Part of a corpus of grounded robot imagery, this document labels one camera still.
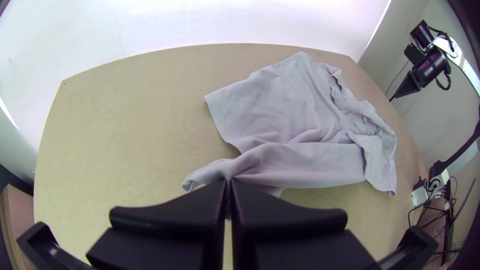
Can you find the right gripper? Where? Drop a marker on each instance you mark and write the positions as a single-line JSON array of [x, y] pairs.
[[431, 69]]

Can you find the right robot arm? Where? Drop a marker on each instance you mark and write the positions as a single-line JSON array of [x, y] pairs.
[[467, 67]]

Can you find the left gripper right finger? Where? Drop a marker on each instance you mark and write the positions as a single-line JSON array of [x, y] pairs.
[[292, 236]]

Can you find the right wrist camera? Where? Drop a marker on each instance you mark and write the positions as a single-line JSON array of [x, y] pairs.
[[413, 54]]

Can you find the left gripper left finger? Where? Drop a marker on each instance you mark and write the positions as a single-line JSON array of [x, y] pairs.
[[168, 232]]

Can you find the grey t-shirt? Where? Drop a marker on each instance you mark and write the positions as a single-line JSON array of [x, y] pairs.
[[292, 123]]

